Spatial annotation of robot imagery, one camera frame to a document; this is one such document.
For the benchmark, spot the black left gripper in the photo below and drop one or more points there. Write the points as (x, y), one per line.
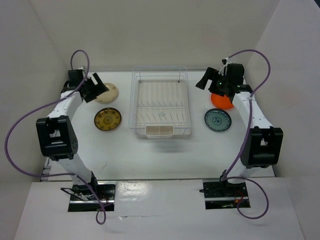
(98, 89)

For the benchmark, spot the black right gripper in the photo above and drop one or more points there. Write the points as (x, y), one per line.
(208, 75)

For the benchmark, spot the cream patterned plate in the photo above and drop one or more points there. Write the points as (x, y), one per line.
(108, 96)

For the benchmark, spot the orange plate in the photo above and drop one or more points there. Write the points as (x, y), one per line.
(221, 102)

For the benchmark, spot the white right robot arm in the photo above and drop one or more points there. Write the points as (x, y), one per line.
(262, 141)

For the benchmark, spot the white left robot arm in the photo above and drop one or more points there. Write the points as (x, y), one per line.
(56, 135)

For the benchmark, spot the yellow patterned plate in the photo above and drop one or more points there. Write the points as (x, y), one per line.
(107, 119)

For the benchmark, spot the blue patterned plate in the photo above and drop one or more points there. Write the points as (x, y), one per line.
(218, 120)

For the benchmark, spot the beige cutlery holder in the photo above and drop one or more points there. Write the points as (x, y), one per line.
(159, 131)

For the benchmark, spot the white wire dish rack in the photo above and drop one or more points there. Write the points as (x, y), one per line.
(159, 97)

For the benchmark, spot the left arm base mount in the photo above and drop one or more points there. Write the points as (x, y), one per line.
(106, 192)

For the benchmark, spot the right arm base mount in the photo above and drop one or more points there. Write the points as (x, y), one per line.
(224, 195)

